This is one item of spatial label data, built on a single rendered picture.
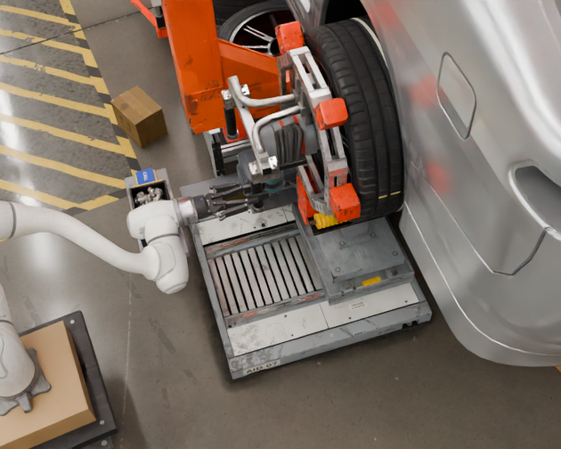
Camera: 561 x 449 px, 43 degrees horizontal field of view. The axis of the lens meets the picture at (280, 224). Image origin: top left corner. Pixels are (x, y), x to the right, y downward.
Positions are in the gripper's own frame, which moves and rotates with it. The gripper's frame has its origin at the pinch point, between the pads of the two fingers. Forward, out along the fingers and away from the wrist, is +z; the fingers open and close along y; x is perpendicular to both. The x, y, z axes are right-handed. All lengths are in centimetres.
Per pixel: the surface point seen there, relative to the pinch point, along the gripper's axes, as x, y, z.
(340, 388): -83, 38, 17
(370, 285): -67, 7, 40
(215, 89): -9, -60, 0
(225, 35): -32, -118, 16
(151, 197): -26, -30, -33
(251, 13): -32, -129, 31
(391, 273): -66, 5, 50
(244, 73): -7, -63, 12
